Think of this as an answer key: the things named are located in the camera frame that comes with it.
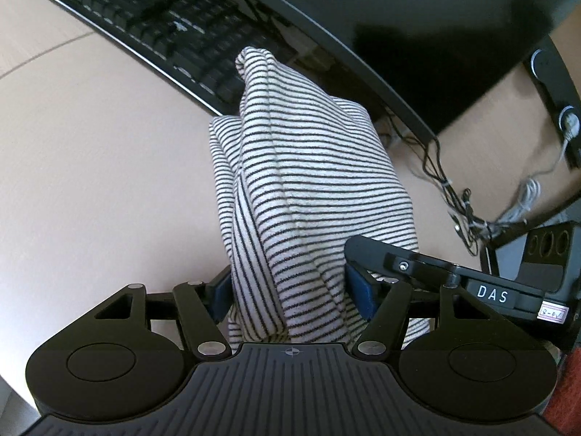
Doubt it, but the striped white garment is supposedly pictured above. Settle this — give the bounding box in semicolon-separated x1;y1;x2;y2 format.
209;47;431;347

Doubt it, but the large black curved monitor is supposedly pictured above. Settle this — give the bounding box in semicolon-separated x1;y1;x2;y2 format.
195;0;581;142

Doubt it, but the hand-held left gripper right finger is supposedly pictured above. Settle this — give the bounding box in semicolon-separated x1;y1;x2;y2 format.
345;259;460;358

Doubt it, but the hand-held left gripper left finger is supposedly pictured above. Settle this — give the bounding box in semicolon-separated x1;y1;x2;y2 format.
93;265;234;358

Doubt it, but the white cable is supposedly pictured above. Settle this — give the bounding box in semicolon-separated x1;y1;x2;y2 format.
492;134;573;225

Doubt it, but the black keyboard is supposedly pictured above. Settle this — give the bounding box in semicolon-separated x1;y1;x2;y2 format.
25;0;293;117

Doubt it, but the white plug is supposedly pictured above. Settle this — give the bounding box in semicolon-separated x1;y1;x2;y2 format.
559;106;581;142

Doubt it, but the black power strip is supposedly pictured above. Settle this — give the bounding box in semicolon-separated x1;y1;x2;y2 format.
522;36;581;169

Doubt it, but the bundle of black cables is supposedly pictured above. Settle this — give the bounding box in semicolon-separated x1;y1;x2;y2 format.
386;113;502;248

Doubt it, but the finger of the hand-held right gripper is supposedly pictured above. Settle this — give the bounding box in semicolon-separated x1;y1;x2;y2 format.
344;235;466;292

